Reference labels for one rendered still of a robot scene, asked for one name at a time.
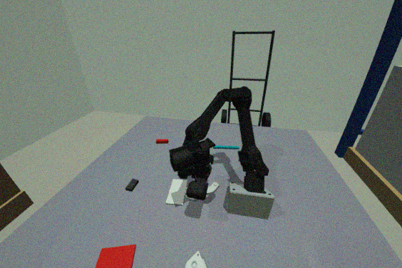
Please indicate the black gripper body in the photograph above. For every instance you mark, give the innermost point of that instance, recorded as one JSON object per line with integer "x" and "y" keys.
{"x": 198, "y": 189}

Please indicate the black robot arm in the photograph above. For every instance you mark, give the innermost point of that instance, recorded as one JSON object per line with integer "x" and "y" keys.
{"x": 192, "y": 149}

